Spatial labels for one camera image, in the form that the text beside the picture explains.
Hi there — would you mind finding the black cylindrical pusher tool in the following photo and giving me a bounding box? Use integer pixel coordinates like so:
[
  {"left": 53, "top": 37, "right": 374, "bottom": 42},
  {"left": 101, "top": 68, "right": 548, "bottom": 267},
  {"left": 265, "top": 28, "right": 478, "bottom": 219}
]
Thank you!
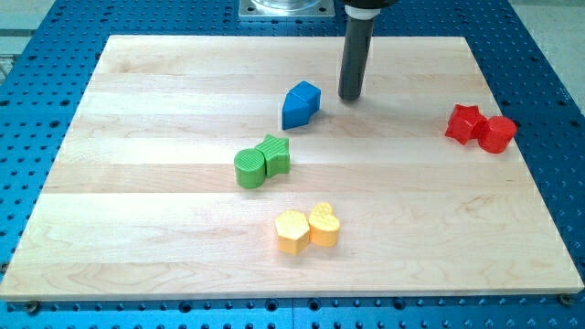
[{"left": 338, "top": 5, "right": 381, "bottom": 101}]

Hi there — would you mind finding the yellow hexagon block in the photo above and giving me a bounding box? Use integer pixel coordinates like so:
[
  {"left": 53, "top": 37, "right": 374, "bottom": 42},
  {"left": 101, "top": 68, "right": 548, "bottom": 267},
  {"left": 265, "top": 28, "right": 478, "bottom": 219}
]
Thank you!
[{"left": 274, "top": 210, "right": 310, "bottom": 255}]

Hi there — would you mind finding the blue triangle block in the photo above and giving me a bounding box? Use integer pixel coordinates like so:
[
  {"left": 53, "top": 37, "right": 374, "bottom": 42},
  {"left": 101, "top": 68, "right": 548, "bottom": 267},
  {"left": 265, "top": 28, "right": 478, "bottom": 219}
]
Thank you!
[{"left": 282, "top": 93, "right": 310, "bottom": 130}]

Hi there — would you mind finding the red star block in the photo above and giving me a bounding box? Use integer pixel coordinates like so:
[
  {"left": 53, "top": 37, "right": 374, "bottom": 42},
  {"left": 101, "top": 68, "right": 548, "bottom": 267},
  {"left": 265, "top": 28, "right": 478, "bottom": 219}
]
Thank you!
[{"left": 444, "top": 104, "right": 487, "bottom": 144}]

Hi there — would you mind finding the green star block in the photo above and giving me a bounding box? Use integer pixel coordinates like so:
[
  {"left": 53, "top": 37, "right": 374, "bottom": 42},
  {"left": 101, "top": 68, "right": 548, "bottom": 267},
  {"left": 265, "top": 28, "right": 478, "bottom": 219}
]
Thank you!
[{"left": 255, "top": 134, "right": 291, "bottom": 177}]

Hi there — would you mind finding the black robot arm end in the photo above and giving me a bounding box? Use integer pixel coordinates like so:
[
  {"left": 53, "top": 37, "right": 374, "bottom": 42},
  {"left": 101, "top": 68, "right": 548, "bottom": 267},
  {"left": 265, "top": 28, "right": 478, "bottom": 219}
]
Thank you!
[{"left": 344, "top": 0, "right": 398, "bottom": 9}]

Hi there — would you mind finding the red cylinder block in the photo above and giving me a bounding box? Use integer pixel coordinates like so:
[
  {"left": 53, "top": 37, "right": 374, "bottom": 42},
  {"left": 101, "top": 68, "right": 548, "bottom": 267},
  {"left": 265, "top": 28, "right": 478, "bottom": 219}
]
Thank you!
[{"left": 478, "top": 116, "right": 517, "bottom": 154}]

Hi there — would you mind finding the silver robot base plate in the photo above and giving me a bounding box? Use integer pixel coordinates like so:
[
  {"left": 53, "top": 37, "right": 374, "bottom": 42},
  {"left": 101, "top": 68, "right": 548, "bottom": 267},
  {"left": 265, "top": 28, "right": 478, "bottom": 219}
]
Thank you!
[{"left": 239, "top": 0, "right": 335, "bottom": 18}]

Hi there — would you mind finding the yellow heart block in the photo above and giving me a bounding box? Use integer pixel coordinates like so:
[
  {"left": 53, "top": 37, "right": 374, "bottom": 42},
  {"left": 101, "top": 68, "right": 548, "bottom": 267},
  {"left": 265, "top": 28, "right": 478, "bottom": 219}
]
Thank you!
[{"left": 308, "top": 202, "right": 341, "bottom": 247}]

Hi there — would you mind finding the blue cube block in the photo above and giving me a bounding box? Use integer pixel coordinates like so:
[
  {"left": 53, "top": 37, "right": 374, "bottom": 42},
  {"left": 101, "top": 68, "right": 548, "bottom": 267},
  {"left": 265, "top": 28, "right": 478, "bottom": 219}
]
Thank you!
[{"left": 289, "top": 80, "right": 322, "bottom": 114}]

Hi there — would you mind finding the green cylinder block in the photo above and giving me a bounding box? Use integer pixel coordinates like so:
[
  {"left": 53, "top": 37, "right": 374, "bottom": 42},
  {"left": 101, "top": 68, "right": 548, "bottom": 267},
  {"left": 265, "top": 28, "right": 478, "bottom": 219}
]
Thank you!
[{"left": 234, "top": 148, "right": 266, "bottom": 189}]

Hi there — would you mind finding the light wooden board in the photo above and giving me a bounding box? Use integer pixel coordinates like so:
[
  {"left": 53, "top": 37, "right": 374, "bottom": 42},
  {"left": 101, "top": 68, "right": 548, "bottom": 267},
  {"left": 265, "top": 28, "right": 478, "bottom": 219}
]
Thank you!
[{"left": 1, "top": 35, "right": 583, "bottom": 301}]

